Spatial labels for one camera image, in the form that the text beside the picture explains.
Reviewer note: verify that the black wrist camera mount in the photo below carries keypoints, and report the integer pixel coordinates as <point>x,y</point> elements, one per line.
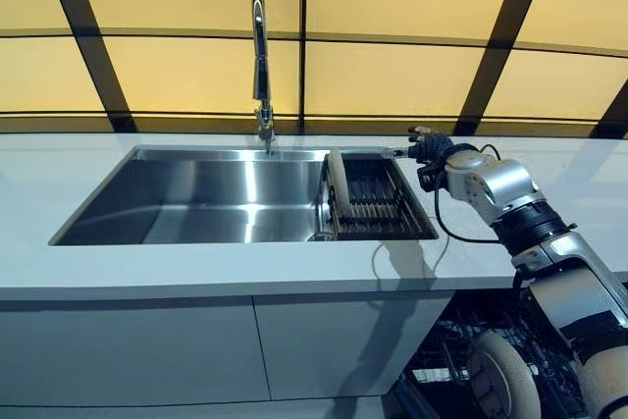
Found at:
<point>429,176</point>

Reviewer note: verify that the white cabinet door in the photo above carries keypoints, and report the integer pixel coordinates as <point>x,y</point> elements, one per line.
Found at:
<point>122,350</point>
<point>343,340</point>

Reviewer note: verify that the chrome kitchen faucet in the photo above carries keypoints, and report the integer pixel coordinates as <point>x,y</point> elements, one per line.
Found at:
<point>260,70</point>

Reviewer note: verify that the yellow panel window black frame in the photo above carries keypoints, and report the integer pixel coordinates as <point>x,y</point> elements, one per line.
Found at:
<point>196,70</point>

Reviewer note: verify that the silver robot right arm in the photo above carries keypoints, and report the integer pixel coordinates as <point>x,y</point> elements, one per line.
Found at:
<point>505,183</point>

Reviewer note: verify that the beige round plate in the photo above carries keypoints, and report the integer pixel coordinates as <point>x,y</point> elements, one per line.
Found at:
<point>500,380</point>
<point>338,183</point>

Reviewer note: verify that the black sink drying rack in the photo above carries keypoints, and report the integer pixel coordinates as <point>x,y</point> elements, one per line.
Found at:
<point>373,203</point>

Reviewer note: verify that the stainless steel sink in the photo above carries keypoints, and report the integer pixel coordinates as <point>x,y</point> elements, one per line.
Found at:
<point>196,193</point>

